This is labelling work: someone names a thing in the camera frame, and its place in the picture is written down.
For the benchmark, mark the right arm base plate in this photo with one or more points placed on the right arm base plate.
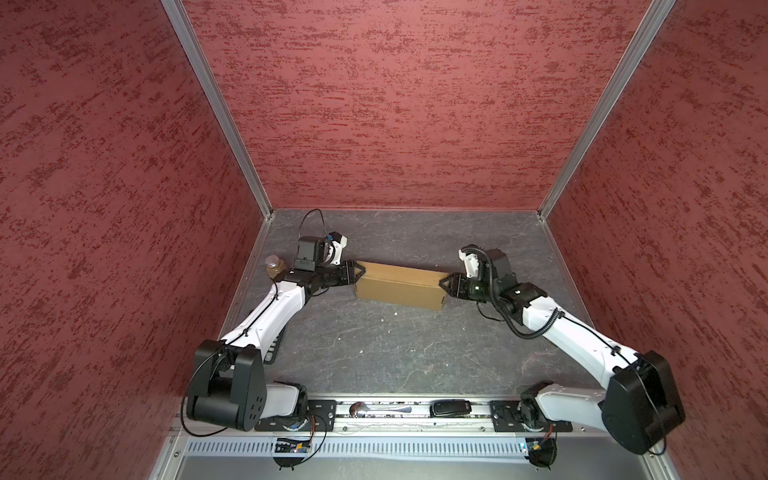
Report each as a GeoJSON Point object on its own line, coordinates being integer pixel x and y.
{"type": "Point", "coordinates": [510, 417]}

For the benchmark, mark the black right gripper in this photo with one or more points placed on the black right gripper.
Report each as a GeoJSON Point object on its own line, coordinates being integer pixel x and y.
{"type": "Point", "coordinates": [455, 286]}

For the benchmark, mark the aluminium corner post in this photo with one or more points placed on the aluminium corner post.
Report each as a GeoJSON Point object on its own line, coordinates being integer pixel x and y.
{"type": "Point", "coordinates": [646, 31]}
{"type": "Point", "coordinates": [187, 37]}

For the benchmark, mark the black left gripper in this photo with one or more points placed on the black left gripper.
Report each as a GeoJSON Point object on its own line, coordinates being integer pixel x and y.
{"type": "Point", "coordinates": [348, 273]}

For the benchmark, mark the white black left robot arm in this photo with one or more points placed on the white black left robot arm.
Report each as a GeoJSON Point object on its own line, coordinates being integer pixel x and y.
{"type": "Point", "coordinates": [228, 387]}

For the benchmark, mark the aluminium front rail frame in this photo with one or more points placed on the aluminium front rail frame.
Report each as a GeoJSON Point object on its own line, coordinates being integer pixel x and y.
{"type": "Point", "coordinates": [403, 436]}

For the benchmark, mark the black car key fob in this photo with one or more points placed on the black car key fob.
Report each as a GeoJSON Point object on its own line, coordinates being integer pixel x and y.
{"type": "Point", "coordinates": [450, 408]}

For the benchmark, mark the aluminium corner post right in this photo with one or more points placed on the aluminium corner post right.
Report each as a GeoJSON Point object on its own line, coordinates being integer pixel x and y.
{"type": "Point", "coordinates": [646, 31]}

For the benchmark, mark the brown cardboard box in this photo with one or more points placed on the brown cardboard box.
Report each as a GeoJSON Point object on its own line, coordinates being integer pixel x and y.
{"type": "Point", "coordinates": [402, 286]}

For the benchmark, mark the glass jar with lid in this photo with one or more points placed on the glass jar with lid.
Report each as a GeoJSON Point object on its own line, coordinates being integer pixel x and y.
{"type": "Point", "coordinates": [275, 267]}

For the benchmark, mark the metal spoon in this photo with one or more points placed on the metal spoon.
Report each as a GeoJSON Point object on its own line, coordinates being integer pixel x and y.
{"type": "Point", "coordinates": [361, 409]}

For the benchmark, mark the black calculator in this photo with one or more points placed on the black calculator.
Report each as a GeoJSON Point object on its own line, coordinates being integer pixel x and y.
{"type": "Point", "coordinates": [271, 353]}

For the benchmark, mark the aluminium corner post left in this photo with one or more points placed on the aluminium corner post left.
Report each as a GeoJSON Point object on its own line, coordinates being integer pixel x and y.
{"type": "Point", "coordinates": [187, 37]}

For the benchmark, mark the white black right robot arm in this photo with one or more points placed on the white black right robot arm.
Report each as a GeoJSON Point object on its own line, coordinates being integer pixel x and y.
{"type": "Point", "coordinates": [637, 401]}

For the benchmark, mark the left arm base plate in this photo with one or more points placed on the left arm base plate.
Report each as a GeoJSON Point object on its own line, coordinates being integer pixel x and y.
{"type": "Point", "coordinates": [319, 418]}

